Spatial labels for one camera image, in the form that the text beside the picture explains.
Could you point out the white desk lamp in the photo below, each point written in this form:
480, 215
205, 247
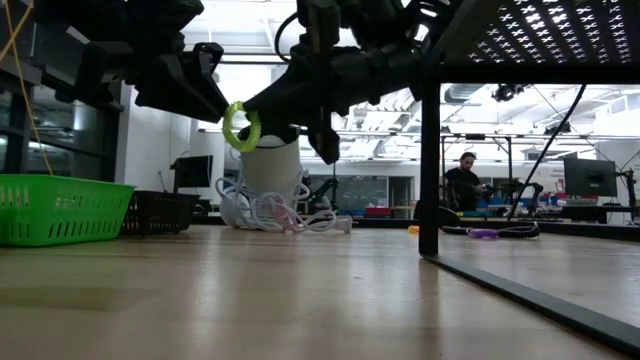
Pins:
270, 170

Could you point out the black computer monitor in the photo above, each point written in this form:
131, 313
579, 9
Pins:
597, 182
192, 172

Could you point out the black monitor stand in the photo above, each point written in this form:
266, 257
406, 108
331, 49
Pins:
631, 195

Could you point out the black ceiling spotlight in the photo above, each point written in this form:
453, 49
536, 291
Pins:
505, 92

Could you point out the black perforated metal shelf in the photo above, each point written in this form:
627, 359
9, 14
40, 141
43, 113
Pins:
500, 50

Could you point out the black table clamp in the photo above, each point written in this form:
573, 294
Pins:
450, 215
204, 206

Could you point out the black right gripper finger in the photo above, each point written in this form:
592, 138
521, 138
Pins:
290, 97
324, 140

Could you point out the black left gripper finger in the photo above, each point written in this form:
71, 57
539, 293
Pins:
180, 92
207, 57

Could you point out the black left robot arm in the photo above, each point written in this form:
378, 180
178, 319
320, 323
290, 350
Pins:
125, 15

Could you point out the green plastic basket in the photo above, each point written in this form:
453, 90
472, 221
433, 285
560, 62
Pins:
60, 210

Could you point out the black background workstation frame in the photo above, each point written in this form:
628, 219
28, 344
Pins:
509, 165

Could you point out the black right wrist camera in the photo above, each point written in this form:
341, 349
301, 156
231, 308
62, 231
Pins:
322, 25

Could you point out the background black robot arm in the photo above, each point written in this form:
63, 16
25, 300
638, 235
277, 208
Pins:
532, 192
322, 195

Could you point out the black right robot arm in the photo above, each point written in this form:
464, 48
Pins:
380, 15

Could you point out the person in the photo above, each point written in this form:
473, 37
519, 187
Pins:
462, 182

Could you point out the red storage box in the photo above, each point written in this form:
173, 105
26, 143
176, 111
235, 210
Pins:
378, 212

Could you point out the black plastic basket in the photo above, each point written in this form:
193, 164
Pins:
160, 212

